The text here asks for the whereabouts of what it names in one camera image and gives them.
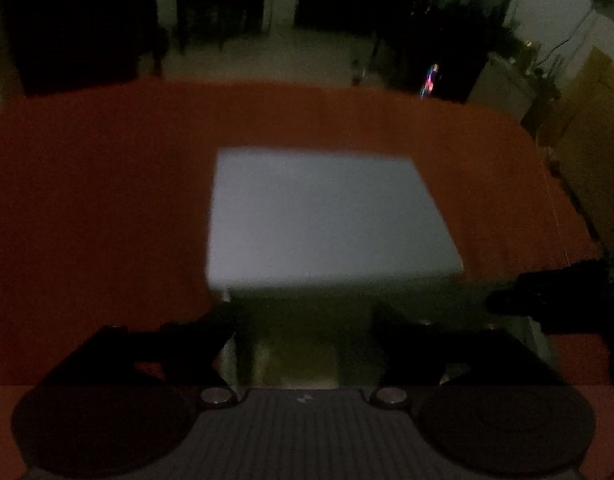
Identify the white paper sheet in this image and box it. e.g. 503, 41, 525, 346
205, 147, 466, 295

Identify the white storage box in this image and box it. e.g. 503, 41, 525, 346
219, 274, 544, 392

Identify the white low cabinet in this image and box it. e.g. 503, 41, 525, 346
466, 52, 538, 122

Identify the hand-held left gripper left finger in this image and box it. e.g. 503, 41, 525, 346
62, 307, 240, 403

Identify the yellow cabinet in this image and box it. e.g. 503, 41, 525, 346
521, 47, 614, 258

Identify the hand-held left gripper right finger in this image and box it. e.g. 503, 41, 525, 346
369, 310, 555, 403

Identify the small colourful light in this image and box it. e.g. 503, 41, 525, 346
419, 62, 441, 100

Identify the floor lamp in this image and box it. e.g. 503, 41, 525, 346
534, 0, 614, 78

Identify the dark chair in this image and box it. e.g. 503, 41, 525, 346
172, 0, 279, 53

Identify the dark wooden cabinet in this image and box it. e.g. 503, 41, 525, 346
0, 0, 165, 97

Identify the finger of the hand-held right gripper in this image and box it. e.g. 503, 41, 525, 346
486, 270, 555, 318

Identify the orange desktop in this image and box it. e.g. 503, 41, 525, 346
0, 80, 614, 480

